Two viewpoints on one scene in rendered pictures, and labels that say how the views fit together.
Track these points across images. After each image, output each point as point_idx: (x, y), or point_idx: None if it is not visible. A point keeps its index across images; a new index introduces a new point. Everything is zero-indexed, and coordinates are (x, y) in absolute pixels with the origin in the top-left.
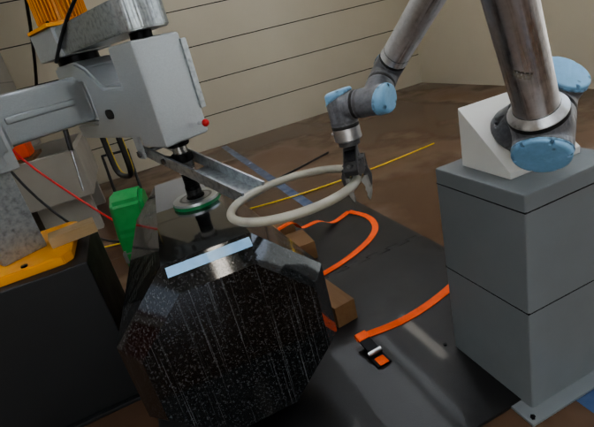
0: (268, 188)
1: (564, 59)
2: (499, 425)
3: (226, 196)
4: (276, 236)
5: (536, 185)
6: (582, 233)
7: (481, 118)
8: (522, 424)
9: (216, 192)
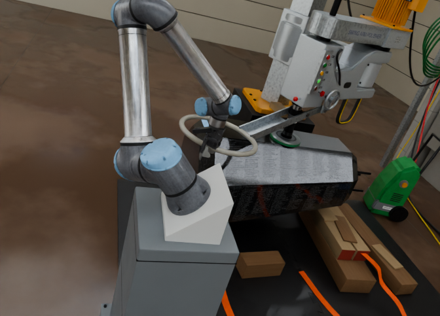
0: (249, 140)
1: (167, 150)
2: (112, 292)
3: (313, 165)
4: (239, 167)
5: (141, 195)
6: (128, 259)
7: (207, 176)
8: (105, 301)
9: (285, 141)
